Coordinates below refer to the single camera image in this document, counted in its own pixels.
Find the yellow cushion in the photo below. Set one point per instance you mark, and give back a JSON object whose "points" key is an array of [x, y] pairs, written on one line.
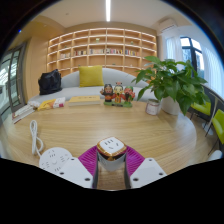
{"points": [[91, 76]]}

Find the long ceiling light strip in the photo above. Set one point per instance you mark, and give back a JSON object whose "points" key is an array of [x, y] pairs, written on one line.
{"points": [[108, 10]]}

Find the white chair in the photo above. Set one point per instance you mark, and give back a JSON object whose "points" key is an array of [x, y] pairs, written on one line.
{"points": [[215, 155]]}

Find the round white power strip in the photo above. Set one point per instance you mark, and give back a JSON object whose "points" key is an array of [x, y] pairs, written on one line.
{"points": [[53, 160]]}

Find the white sheer curtain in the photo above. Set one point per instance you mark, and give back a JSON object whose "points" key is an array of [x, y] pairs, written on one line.
{"points": [[213, 73], [173, 48]]}

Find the dark-framed window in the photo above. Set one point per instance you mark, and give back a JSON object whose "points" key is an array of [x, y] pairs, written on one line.
{"points": [[191, 58]]}

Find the red and white magazine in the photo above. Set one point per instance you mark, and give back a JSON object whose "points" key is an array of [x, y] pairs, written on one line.
{"points": [[23, 112]]}

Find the flat yellow book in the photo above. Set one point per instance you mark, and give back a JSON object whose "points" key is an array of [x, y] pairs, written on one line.
{"points": [[84, 100]]}

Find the grey curved sofa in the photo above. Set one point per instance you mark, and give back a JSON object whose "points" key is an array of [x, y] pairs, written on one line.
{"points": [[113, 78]]}

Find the wooden bookshelf unit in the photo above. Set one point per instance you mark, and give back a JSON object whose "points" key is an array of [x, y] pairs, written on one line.
{"points": [[100, 50]]}

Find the white gold-trimmed cube charger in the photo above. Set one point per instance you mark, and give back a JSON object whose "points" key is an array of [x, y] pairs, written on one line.
{"points": [[111, 150]]}

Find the white air conditioner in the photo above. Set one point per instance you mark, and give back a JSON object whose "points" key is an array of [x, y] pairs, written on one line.
{"points": [[167, 25]]}

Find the small white jar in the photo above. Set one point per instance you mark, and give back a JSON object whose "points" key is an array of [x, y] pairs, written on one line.
{"points": [[153, 107]]}

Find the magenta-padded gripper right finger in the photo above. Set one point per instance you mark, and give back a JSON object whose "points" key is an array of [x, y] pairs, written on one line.
{"points": [[148, 170]]}

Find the grey-framed glass door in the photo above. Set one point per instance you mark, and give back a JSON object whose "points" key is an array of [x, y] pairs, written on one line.
{"points": [[15, 80]]}

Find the round ceiling spotlight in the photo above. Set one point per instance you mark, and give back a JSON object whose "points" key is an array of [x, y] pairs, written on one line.
{"points": [[20, 31]]}

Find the green potted plant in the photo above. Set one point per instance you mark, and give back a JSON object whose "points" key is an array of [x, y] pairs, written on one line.
{"points": [[170, 83]]}

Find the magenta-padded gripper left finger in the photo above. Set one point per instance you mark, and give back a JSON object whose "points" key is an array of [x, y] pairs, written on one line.
{"points": [[75, 170]]}

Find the lime green chair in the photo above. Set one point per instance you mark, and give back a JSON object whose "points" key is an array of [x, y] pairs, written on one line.
{"points": [[218, 125], [201, 108]]}

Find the colourful three-figure figurine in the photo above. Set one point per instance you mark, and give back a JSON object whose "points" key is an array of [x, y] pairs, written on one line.
{"points": [[117, 95]]}

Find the black bag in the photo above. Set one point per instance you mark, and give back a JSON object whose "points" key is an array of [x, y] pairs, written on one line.
{"points": [[50, 82]]}

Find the yellow and red booklet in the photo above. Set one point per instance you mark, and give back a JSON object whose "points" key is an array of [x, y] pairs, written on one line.
{"points": [[50, 104]]}

